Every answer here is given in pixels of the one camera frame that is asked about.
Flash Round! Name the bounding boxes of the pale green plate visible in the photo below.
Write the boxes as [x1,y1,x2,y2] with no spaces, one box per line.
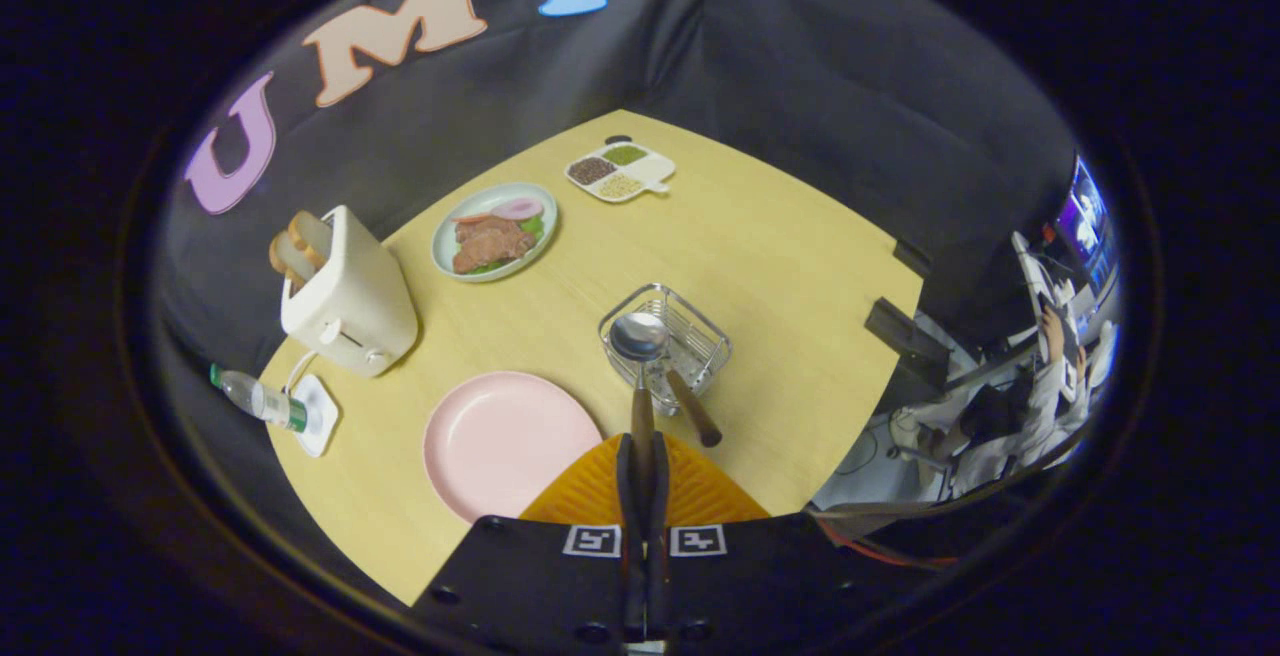
[431,182,559,283]

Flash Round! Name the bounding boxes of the computer monitor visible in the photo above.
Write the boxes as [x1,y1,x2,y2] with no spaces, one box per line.
[1055,161,1111,267]

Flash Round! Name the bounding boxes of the black backdrop cloth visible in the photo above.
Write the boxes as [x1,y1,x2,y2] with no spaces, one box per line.
[150,0,1076,577]

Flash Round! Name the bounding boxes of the wooden handled spoon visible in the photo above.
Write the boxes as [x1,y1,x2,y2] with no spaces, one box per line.
[609,312,669,537]

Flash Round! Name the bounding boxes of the toast slice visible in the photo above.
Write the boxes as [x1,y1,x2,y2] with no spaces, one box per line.
[268,231,316,292]
[288,210,335,272]

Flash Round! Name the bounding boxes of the brown meat slices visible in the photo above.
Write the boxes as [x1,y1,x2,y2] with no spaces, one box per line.
[452,216,536,275]

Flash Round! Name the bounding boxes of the white divided condiment dish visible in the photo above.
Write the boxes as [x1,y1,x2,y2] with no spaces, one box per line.
[565,139,677,204]

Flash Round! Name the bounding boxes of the red cable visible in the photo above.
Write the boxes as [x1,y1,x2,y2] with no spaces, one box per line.
[818,524,961,573]

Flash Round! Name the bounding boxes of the clear plastic water bottle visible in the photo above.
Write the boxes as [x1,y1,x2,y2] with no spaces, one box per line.
[209,363,309,434]

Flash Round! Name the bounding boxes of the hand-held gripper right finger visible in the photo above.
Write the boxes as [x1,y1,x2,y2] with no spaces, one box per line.
[645,431,901,649]

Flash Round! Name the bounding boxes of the metal wire cutlery basket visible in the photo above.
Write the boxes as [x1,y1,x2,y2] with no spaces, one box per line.
[598,283,733,417]

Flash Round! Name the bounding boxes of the white square coaster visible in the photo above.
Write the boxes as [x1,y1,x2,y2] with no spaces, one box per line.
[290,374,340,458]

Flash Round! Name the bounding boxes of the pink plate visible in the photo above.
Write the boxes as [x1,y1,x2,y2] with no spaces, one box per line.
[423,371,605,525]

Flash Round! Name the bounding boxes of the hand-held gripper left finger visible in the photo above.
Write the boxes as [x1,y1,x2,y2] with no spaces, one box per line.
[410,433,646,649]

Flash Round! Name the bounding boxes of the wooden handled fork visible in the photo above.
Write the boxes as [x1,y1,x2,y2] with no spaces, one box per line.
[655,336,723,449]

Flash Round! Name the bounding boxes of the white toaster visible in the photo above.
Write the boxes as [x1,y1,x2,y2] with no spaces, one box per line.
[280,204,420,379]

